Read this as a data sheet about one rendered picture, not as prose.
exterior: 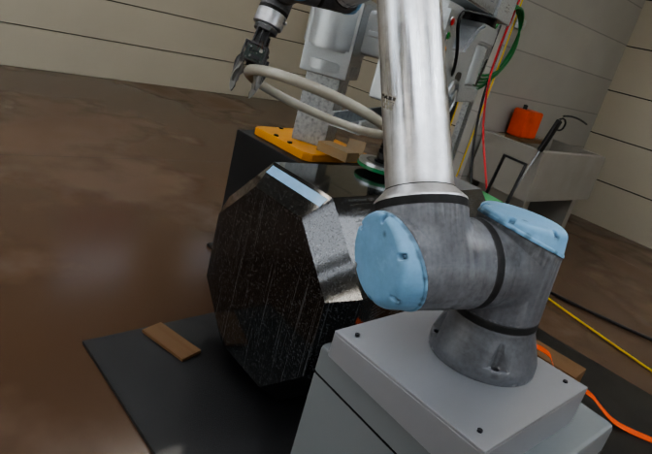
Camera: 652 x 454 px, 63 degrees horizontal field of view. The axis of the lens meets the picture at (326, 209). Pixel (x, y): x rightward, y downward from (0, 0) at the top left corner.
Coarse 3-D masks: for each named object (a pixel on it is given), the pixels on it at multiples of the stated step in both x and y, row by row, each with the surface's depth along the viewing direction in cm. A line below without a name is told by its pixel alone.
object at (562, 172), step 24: (480, 144) 488; (504, 144) 470; (528, 144) 533; (552, 144) 563; (480, 168) 489; (504, 168) 471; (552, 168) 464; (576, 168) 495; (600, 168) 529; (504, 192) 472; (528, 192) 455; (552, 192) 484; (576, 192) 517; (552, 216) 549
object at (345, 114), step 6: (372, 108) 208; (378, 108) 213; (336, 114) 184; (342, 114) 188; (348, 114) 192; (354, 114) 196; (348, 120) 194; (354, 120) 198; (360, 120) 178; (366, 120) 181; (336, 126) 183; (366, 126) 182; (372, 126) 186
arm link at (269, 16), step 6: (258, 6) 155; (264, 6) 153; (258, 12) 154; (264, 12) 153; (270, 12) 152; (276, 12) 153; (258, 18) 153; (264, 18) 153; (270, 18) 153; (276, 18) 153; (282, 18) 155; (270, 24) 154; (276, 24) 154; (282, 24) 156
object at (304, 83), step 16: (256, 64) 147; (288, 80) 138; (304, 80) 137; (272, 96) 177; (288, 96) 179; (320, 96) 138; (336, 96) 137; (304, 112) 183; (320, 112) 183; (352, 112) 141; (368, 112) 142; (352, 128) 179; (368, 128) 175
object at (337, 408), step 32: (320, 352) 99; (320, 384) 99; (352, 384) 92; (320, 416) 99; (352, 416) 92; (384, 416) 87; (576, 416) 97; (320, 448) 99; (352, 448) 93; (384, 448) 87; (416, 448) 82; (544, 448) 86; (576, 448) 88
